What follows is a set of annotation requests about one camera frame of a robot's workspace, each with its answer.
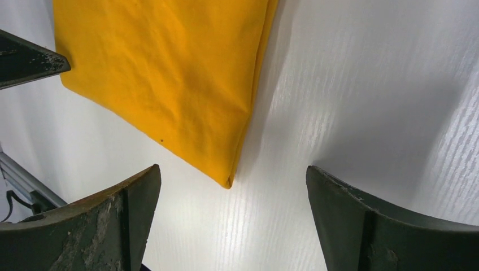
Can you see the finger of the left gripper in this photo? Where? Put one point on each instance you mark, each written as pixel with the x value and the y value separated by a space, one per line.
pixel 23 61

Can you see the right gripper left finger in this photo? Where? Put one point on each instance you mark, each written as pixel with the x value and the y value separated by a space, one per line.
pixel 107 230

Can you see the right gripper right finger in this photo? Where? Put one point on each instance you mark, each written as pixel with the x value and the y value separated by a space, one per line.
pixel 359 231

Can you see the orange t shirt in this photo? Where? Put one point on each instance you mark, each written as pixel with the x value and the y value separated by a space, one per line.
pixel 185 73

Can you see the aluminium frame rail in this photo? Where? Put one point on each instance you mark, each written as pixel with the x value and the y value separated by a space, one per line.
pixel 28 191

